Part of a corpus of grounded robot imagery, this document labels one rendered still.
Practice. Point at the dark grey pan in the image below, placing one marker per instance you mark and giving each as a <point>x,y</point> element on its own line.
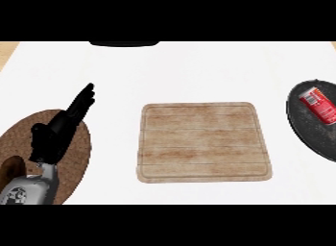
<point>323,139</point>

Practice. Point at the wooden cutting board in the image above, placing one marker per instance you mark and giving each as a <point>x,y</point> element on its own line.
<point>203,142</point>

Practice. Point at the brown woven round placemat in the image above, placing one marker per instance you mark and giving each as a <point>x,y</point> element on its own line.
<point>72,160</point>

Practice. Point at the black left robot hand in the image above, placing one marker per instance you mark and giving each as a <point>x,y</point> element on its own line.
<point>56,131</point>

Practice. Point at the red can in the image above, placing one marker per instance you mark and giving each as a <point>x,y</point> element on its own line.
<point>320,105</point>

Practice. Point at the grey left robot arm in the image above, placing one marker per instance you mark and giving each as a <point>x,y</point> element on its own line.
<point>29,189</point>

